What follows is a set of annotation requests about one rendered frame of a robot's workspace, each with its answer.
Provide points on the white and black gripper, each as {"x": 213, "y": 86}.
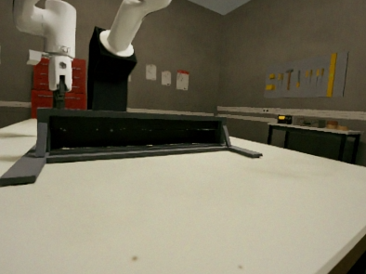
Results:
{"x": 60, "y": 76}

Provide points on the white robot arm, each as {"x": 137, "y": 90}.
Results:
{"x": 56, "y": 24}

